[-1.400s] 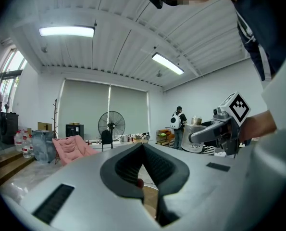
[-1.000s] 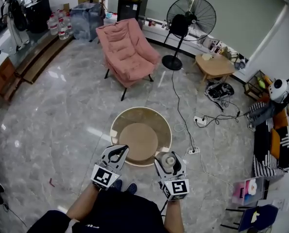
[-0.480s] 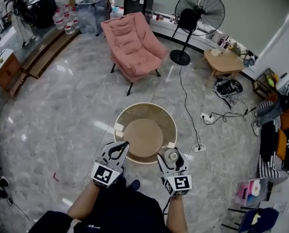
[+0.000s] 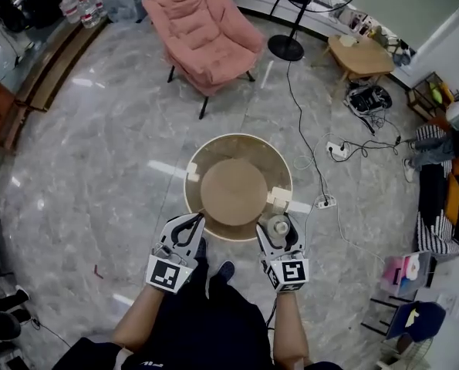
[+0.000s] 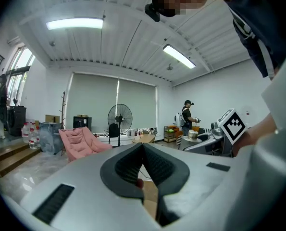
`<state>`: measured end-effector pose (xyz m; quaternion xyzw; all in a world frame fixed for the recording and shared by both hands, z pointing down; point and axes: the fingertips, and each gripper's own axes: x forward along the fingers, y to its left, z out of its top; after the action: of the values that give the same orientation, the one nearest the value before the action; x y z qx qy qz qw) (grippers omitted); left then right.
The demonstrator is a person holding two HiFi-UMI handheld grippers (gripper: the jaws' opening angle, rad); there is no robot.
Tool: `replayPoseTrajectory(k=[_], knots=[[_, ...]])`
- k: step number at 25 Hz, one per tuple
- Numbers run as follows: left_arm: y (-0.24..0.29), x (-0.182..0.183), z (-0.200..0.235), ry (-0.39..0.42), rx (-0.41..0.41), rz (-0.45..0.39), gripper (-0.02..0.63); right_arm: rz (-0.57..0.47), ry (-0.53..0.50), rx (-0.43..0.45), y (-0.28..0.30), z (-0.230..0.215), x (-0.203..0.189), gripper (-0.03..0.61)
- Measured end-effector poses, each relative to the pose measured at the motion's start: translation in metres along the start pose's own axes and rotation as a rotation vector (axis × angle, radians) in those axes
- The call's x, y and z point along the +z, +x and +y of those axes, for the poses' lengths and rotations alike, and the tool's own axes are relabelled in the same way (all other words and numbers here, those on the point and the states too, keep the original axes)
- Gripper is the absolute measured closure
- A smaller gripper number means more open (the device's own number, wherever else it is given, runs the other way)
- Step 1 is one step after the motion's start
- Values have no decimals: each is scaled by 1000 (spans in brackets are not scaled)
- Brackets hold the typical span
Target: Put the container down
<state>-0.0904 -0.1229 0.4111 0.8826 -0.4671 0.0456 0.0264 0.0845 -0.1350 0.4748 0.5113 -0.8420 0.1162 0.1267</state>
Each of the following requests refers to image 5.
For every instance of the small black cabinet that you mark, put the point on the small black cabinet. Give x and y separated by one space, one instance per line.
82 123

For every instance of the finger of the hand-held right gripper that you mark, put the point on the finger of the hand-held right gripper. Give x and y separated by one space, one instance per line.
207 136
212 147

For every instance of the long ceiling light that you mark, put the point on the long ceiling light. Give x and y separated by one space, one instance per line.
74 23
178 56

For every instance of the pink padded armchair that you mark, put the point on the pink padded armchair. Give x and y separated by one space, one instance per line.
80 141

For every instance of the tall window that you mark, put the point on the tall window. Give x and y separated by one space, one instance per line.
20 68

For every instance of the orange cushion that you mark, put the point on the orange cushion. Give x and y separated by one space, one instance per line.
195 129

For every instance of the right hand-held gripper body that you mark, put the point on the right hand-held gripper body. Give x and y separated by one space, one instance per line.
234 126

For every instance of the brown cardboard box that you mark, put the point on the brown cardboard box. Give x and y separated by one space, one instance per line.
52 119

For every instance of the black standing fan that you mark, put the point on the black standing fan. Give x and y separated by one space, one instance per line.
120 117

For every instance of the low wooden table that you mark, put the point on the low wooden table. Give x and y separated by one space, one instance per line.
145 138

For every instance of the wooden coat rack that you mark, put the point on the wooden coat rack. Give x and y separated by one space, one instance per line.
63 109

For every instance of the grey roller blind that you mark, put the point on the grey roller blind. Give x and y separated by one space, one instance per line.
138 105
92 100

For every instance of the black head-mounted camera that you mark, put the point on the black head-mounted camera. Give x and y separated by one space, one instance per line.
152 12

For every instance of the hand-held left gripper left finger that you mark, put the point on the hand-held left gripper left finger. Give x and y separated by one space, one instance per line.
90 177

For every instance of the wooden steps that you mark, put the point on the wooden steps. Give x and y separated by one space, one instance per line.
10 155

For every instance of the group of small bottles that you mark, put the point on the group of small bottles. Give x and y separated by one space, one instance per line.
134 132

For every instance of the person's right forearm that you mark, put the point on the person's right forearm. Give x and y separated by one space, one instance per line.
255 133

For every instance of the black washing machine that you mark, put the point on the black washing machine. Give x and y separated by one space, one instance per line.
16 121

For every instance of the large clear water bottle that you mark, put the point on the large clear water bottle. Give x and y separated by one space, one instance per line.
33 139
25 133
33 126
38 136

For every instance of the grey marbled slab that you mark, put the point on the grey marbled slab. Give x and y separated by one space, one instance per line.
50 137

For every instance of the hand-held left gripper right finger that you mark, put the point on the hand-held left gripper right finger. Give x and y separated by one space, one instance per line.
200 184

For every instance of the black backpack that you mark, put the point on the black backpack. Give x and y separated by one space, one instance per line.
113 131

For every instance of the person's dark clothed body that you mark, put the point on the person's dark clothed body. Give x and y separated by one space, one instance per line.
260 20

